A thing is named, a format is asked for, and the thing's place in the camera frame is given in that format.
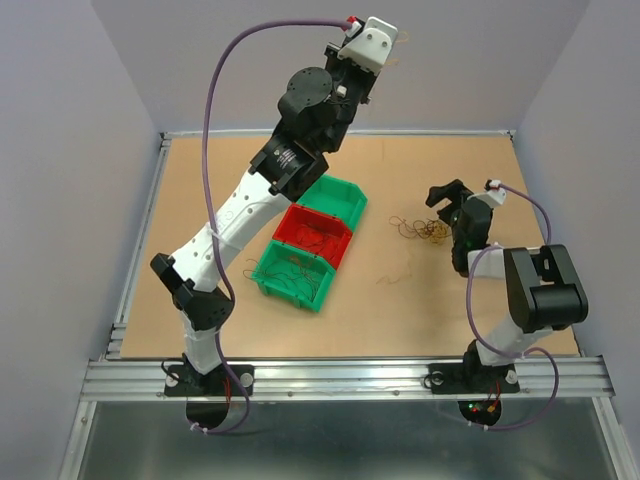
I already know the aluminium mounting rail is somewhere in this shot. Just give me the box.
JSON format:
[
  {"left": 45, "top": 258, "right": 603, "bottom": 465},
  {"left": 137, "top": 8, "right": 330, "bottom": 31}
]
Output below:
[{"left": 80, "top": 356, "right": 615, "bottom": 403}]

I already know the far green plastic bin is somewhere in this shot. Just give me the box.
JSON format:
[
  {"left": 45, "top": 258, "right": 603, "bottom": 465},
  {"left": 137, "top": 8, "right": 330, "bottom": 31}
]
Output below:
[{"left": 297, "top": 174, "right": 368, "bottom": 232}]

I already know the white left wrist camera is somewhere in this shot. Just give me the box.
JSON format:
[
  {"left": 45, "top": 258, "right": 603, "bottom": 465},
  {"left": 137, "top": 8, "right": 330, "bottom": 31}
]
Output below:
[{"left": 337, "top": 16, "right": 399, "bottom": 76}]

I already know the red striped thin wire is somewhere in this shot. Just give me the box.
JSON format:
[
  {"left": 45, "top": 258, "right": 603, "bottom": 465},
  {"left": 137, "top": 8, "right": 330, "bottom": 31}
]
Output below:
[{"left": 242, "top": 254, "right": 321, "bottom": 304}]

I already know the near green plastic bin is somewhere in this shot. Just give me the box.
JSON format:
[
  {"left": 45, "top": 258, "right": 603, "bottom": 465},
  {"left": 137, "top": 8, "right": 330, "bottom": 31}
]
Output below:
[{"left": 244, "top": 240, "right": 336, "bottom": 313}]

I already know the red plastic bin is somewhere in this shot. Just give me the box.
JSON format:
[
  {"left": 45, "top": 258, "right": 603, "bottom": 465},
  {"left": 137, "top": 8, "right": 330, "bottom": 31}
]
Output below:
[{"left": 272, "top": 204, "right": 353, "bottom": 270}]

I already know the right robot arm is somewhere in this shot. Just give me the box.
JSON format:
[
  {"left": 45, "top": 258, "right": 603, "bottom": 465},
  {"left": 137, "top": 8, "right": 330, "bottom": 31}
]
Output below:
[{"left": 425, "top": 179, "right": 589, "bottom": 395}]

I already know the yellow thin wire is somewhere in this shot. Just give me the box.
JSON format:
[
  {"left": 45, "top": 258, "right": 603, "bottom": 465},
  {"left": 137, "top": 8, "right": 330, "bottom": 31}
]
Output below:
[{"left": 387, "top": 30, "right": 409, "bottom": 69}]

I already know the green plastic bin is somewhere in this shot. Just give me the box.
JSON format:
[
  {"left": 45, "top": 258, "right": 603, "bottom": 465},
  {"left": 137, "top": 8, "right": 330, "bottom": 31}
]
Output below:
[
  {"left": 244, "top": 240, "right": 336, "bottom": 313},
  {"left": 297, "top": 174, "right": 368, "bottom": 232}
]

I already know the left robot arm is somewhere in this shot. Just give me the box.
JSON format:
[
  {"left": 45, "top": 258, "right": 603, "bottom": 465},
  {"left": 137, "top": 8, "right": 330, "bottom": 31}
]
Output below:
[{"left": 151, "top": 41, "right": 391, "bottom": 394}]

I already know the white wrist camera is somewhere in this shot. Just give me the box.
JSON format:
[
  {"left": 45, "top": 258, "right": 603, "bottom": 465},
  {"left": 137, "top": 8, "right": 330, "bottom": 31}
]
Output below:
[
  {"left": 337, "top": 16, "right": 399, "bottom": 76},
  {"left": 472, "top": 179, "right": 507, "bottom": 209}
]

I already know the dark brown thin wire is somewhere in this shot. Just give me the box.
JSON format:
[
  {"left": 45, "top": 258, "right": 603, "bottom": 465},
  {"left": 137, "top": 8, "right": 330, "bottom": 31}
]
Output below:
[{"left": 292, "top": 219, "right": 341, "bottom": 261}]

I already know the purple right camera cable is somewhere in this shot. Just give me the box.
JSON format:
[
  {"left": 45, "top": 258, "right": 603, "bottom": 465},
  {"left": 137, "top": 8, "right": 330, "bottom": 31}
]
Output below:
[{"left": 467, "top": 183, "right": 560, "bottom": 432}]

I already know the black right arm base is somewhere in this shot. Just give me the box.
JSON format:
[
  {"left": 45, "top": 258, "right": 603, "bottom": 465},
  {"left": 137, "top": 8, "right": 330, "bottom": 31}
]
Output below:
[{"left": 424, "top": 362, "right": 520, "bottom": 395}]

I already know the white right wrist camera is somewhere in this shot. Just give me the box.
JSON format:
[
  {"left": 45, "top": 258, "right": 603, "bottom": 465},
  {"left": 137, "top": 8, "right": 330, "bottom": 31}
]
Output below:
[{"left": 472, "top": 179, "right": 507, "bottom": 209}]

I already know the thin wire bundle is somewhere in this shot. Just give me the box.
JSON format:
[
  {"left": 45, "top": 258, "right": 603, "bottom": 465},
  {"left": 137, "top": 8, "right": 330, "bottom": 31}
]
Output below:
[{"left": 374, "top": 214, "right": 454, "bottom": 286}]

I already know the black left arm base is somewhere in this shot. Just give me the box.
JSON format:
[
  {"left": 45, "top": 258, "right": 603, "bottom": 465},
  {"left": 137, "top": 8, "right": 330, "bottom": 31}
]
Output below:
[{"left": 161, "top": 363, "right": 243, "bottom": 398}]

